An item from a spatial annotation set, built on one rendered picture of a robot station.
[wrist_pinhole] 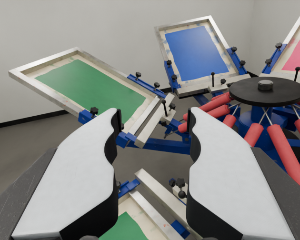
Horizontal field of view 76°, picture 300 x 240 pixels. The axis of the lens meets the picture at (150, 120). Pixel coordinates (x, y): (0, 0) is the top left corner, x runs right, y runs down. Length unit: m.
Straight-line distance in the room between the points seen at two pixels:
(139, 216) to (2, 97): 4.40
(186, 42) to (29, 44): 3.18
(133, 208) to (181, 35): 1.61
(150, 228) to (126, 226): 0.10
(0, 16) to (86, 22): 1.42
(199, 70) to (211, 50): 0.27
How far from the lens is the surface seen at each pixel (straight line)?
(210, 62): 1.83
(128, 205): 0.99
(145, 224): 0.92
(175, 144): 1.30
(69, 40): 4.19
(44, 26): 4.28
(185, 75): 1.70
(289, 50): 1.94
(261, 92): 1.01
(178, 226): 0.93
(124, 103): 1.31
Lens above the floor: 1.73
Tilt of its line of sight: 30 degrees down
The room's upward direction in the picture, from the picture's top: 11 degrees counter-clockwise
